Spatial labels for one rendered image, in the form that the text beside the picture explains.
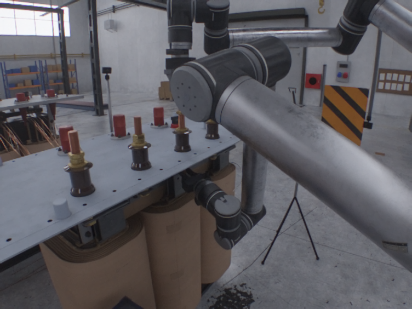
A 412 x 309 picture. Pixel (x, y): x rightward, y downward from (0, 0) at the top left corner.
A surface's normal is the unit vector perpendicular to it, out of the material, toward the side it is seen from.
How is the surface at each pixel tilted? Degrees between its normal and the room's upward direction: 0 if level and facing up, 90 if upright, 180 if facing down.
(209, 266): 90
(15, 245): 11
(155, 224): 90
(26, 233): 0
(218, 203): 21
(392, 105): 90
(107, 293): 90
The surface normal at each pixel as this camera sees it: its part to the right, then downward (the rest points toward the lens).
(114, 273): 0.80, 0.19
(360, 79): -0.55, 0.27
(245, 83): -0.02, -0.57
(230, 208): -0.06, -0.73
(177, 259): 0.60, 0.26
